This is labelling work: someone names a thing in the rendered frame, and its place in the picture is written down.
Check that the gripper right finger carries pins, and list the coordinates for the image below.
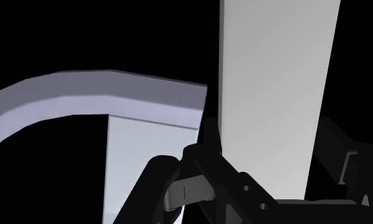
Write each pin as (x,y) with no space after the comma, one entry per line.
(365,173)

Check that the pale curved furniture piece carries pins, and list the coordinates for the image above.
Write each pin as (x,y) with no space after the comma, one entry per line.
(112,93)

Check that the white upright panel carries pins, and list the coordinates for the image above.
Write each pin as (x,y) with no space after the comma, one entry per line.
(276,93)

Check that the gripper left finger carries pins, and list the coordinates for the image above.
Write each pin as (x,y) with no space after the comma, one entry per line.
(223,186)

